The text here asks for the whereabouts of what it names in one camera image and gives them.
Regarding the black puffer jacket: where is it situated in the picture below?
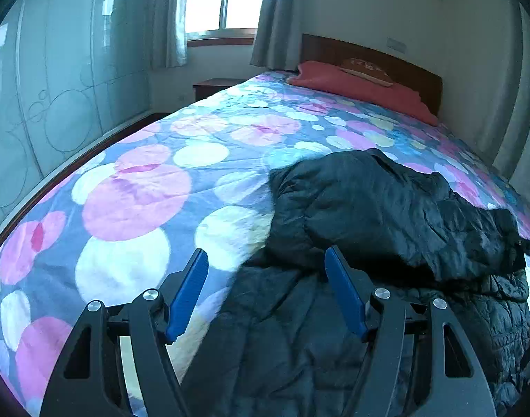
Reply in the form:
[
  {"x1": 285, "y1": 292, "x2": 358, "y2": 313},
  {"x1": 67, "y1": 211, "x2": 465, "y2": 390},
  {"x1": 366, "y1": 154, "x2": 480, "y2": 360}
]
[{"x1": 180, "y1": 148, "x2": 530, "y2": 417}]

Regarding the wooden nightstand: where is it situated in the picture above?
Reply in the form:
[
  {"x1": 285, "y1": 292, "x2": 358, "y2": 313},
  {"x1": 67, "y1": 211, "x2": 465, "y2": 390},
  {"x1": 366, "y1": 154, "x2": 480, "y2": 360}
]
[{"x1": 192, "y1": 78, "x2": 247, "y2": 103}]

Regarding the glass door wardrobe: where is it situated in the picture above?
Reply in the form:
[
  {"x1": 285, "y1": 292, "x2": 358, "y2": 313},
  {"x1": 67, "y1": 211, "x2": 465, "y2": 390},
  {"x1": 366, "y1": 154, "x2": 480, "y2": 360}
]
[{"x1": 0, "y1": 0, "x2": 162, "y2": 261}]

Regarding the dotted pink and blue quilt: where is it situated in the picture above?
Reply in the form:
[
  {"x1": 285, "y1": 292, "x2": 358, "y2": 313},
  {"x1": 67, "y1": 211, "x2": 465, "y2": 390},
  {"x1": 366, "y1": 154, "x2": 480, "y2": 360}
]
[{"x1": 0, "y1": 69, "x2": 530, "y2": 417}]

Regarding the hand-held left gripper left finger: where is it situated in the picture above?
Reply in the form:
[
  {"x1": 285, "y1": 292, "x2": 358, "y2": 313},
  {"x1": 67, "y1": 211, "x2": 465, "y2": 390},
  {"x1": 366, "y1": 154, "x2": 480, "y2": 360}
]
[{"x1": 39, "y1": 248, "x2": 209, "y2": 417}]

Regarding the wooden headboard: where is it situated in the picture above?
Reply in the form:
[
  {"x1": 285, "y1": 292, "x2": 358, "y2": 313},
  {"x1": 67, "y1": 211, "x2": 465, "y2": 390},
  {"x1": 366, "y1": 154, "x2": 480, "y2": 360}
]
[{"x1": 300, "y1": 33, "x2": 443, "y2": 118}]

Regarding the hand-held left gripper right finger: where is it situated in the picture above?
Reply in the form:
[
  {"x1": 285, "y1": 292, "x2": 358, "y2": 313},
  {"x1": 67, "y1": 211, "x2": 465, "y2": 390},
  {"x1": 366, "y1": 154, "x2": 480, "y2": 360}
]
[{"x1": 324, "y1": 245, "x2": 497, "y2": 417}]

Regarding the window beside nightstand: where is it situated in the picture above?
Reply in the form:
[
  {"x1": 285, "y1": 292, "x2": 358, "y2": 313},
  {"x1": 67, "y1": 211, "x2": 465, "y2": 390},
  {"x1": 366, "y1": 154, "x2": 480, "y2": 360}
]
[{"x1": 184, "y1": 0, "x2": 272, "y2": 46}]

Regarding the brown patterned cushion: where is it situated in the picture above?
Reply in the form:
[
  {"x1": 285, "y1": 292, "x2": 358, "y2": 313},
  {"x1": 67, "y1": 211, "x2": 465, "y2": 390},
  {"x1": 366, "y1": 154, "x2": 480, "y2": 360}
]
[{"x1": 338, "y1": 57, "x2": 395, "y2": 87}]

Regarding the red pillow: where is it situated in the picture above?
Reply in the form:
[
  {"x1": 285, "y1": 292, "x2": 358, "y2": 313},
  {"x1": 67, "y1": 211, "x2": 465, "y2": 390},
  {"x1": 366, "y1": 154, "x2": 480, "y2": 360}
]
[{"x1": 286, "y1": 61, "x2": 440, "y2": 128}]

